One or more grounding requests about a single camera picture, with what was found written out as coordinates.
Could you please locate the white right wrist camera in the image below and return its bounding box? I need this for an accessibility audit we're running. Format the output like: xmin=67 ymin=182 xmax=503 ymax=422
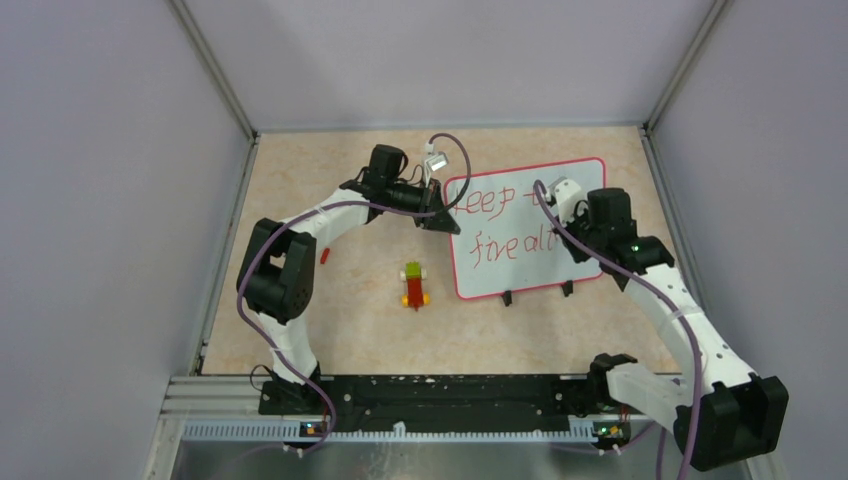
xmin=545 ymin=177 xmax=586 ymax=224

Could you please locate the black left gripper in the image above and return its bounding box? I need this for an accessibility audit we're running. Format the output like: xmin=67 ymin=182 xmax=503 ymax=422
xmin=385 ymin=177 xmax=460 ymax=234

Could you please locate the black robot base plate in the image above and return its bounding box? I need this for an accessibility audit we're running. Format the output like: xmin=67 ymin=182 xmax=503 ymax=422
xmin=258 ymin=374 xmax=635 ymax=434

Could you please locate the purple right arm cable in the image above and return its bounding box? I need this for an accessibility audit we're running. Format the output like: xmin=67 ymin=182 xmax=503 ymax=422
xmin=533 ymin=179 xmax=705 ymax=480

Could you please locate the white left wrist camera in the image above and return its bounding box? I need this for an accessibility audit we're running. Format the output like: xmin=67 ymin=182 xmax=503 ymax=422
xmin=422 ymin=151 xmax=449 ymax=173

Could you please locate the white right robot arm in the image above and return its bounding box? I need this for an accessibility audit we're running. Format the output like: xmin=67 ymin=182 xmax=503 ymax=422
xmin=544 ymin=180 xmax=789 ymax=472

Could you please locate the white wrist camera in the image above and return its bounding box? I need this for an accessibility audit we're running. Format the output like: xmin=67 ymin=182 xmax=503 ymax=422
xmin=422 ymin=151 xmax=449 ymax=173
xmin=545 ymin=177 xmax=586 ymax=224

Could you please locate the white cable duct strip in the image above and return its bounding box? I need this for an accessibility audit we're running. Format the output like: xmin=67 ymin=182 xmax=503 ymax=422
xmin=182 ymin=420 xmax=597 ymax=444

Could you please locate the pink framed whiteboard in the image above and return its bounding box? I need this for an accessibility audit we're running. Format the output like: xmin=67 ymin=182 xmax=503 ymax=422
xmin=450 ymin=157 xmax=606 ymax=300

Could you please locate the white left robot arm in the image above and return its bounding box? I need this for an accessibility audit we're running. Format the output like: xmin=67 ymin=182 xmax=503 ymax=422
xmin=236 ymin=144 xmax=461 ymax=414

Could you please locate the red toy brick car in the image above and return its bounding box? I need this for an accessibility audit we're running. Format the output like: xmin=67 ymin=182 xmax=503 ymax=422
xmin=400 ymin=261 xmax=430 ymax=311

